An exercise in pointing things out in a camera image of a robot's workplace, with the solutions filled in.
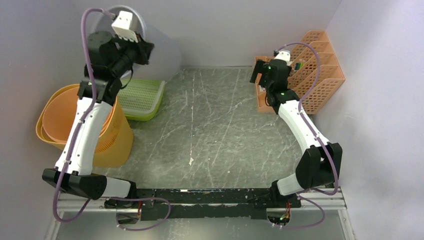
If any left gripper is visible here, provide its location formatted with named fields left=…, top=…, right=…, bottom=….
left=112, top=30, right=157, bottom=78

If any grey plastic bucket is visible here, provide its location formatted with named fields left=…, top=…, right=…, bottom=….
left=90, top=5, right=182, bottom=81

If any peach capybara plastic bucket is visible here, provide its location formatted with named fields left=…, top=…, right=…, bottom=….
left=36, top=84, right=125, bottom=152

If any yellow slotted waste basket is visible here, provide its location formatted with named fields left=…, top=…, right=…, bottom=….
left=35, top=83, right=135, bottom=169

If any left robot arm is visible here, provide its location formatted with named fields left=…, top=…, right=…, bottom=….
left=42, top=30, right=154, bottom=208

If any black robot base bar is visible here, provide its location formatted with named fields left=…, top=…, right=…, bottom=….
left=104, top=187, right=302, bottom=221

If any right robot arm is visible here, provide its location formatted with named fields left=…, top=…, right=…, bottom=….
left=250, top=59, right=343, bottom=207

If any white perforated basket tray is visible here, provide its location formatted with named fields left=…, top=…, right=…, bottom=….
left=117, top=79, right=165, bottom=119

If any green plastic basin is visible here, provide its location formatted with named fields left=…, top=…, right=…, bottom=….
left=119, top=85, right=165, bottom=121

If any peach plastic desk organizer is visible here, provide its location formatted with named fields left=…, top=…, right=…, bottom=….
left=254, top=30, right=346, bottom=116

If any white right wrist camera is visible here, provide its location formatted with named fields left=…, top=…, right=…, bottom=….
left=273, top=49, right=291, bottom=63

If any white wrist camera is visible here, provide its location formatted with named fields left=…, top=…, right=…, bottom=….
left=111, top=10, right=139, bottom=43
left=273, top=49, right=291, bottom=63

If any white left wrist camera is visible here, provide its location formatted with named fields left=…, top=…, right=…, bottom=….
left=111, top=10, right=139, bottom=43

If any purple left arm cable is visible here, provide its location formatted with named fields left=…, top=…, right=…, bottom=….
left=52, top=7, right=116, bottom=223

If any aluminium rail frame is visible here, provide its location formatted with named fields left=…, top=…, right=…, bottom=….
left=45, top=192, right=356, bottom=240

